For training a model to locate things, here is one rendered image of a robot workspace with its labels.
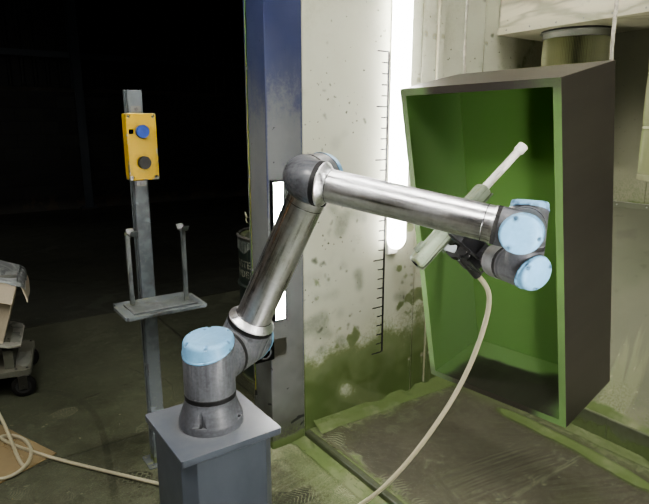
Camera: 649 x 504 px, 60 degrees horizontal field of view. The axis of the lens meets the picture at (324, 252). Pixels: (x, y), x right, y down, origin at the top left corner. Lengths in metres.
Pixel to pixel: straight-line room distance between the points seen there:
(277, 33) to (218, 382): 1.44
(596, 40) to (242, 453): 2.52
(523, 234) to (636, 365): 1.87
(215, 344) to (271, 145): 1.06
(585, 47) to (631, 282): 1.19
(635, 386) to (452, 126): 1.50
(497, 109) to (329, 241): 0.94
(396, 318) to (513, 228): 1.82
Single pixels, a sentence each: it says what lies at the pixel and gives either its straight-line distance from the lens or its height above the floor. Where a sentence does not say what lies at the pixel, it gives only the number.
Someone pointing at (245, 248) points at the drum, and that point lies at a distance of 3.22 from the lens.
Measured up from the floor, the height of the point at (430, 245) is 1.17.
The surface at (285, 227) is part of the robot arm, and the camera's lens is 1.58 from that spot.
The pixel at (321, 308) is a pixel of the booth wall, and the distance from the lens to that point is 2.68.
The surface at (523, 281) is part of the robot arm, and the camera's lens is 1.42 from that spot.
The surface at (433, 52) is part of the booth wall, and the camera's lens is 3.00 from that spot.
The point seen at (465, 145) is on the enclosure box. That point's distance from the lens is 2.42.
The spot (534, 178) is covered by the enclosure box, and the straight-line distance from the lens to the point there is 2.28.
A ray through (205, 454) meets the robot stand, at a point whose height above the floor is 0.64.
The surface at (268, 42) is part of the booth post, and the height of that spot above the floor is 1.83.
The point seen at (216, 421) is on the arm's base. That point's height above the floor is 0.68.
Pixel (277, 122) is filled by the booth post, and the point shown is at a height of 1.52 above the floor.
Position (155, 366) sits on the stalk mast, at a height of 0.47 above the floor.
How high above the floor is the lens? 1.50
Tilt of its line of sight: 13 degrees down
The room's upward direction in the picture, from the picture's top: straight up
